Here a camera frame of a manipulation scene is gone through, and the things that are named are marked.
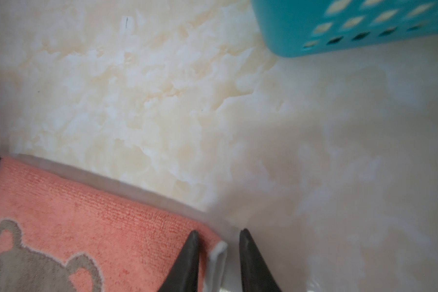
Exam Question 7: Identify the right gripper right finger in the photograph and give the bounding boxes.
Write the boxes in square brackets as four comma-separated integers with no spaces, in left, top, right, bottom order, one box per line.
[239,229,282,292]

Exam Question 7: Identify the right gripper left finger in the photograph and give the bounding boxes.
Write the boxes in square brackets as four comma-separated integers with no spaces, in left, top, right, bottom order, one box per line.
[158,231,200,292]

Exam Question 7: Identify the teal plastic basket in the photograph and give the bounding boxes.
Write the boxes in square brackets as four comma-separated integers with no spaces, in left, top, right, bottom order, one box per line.
[251,0,438,58]

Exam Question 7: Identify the red brown towel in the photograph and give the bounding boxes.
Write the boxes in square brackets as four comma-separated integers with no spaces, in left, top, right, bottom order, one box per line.
[0,157,228,292]

